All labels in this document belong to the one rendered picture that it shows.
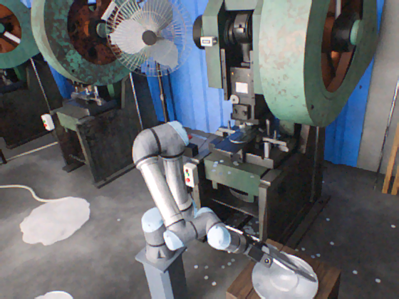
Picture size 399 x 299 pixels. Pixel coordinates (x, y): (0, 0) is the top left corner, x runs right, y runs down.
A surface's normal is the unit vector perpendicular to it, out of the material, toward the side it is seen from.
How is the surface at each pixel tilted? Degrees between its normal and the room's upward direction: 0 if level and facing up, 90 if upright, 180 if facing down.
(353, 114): 90
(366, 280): 0
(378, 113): 90
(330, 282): 0
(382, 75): 90
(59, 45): 90
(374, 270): 0
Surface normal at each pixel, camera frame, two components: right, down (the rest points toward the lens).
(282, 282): -0.11, -0.87
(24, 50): 0.81, 0.21
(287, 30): -0.63, 0.27
